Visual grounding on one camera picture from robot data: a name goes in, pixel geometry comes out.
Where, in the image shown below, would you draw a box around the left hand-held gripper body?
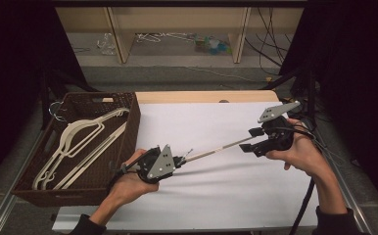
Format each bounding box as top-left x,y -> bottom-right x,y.
137,144 -> 178,184

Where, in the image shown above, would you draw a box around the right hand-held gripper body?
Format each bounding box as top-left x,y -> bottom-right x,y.
257,101 -> 302,157

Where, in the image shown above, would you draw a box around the brown woven basket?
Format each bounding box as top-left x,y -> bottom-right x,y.
12,91 -> 142,208

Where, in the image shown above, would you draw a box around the cream contoured clothes hanger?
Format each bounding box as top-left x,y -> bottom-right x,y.
31,100 -> 131,192

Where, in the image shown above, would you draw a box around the person's right hand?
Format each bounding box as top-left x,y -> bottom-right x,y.
264,117 -> 334,179

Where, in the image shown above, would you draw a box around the person's left hand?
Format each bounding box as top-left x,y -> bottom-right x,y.
110,149 -> 161,206

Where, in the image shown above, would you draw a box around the white paper sheet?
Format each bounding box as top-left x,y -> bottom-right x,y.
52,101 -> 322,233

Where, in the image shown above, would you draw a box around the black metal stand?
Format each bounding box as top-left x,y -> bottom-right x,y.
39,63 -> 98,131
260,63 -> 320,126

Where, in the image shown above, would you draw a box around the colourful plastic items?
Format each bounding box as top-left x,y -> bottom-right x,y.
194,34 -> 233,56

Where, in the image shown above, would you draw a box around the clear plastic bag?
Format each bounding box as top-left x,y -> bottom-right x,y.
96,32 -> 117,56

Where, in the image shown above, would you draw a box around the light wooden shelf unit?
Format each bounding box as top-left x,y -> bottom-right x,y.
55,6 -> 305,65

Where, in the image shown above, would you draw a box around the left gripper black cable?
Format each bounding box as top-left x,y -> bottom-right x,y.
107,148 -> 154,192

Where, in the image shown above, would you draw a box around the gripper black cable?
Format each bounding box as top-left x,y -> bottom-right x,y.
268,125 -> 342,235
107,148 -> 154,192

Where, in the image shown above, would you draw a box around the white floor cable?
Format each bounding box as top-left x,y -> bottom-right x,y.
137,63 -> 268,83

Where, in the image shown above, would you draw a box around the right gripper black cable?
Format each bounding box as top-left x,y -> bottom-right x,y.
268,125 -> 342,235

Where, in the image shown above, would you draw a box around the hanging black cables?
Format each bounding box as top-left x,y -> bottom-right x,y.
245,7 -> 293,76

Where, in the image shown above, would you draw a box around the aluminium rail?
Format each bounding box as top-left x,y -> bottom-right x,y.
307,128 -> 376,235
0,128 -> 48,235

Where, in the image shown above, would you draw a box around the white wire hangers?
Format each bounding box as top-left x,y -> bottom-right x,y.
135,31 -> 196,44

